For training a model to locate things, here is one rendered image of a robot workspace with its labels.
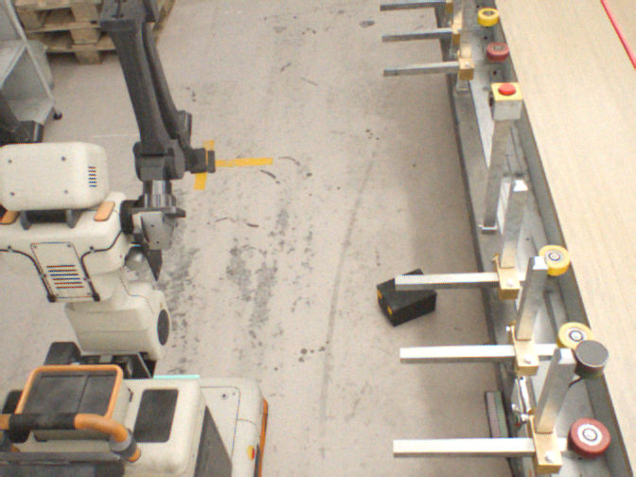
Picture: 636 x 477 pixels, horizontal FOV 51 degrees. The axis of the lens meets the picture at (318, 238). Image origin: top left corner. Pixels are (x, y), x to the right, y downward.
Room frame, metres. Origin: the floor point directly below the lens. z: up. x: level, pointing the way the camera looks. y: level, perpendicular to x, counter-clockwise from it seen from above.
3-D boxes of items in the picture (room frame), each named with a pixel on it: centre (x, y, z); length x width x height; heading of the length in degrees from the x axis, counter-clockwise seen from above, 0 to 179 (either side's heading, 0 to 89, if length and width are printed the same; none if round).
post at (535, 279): (0.91, -0.47, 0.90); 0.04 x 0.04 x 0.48; 82
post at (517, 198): (1.16, -0.50, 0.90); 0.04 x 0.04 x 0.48; 82
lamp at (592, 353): (0.66, -0.48, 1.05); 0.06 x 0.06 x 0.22; 82
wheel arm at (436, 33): (2.37, -0.58, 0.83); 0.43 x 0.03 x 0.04; 82
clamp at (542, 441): (0.64, -0.44, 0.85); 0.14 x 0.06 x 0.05; 172
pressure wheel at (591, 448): (0.61, -0.52, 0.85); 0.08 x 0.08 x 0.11
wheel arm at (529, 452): (0.64, -0.32, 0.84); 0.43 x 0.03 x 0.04; 82
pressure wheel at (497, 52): (2.10, -0.74, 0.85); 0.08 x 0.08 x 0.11
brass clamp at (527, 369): (0.89, -0.47, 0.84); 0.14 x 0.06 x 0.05; 172
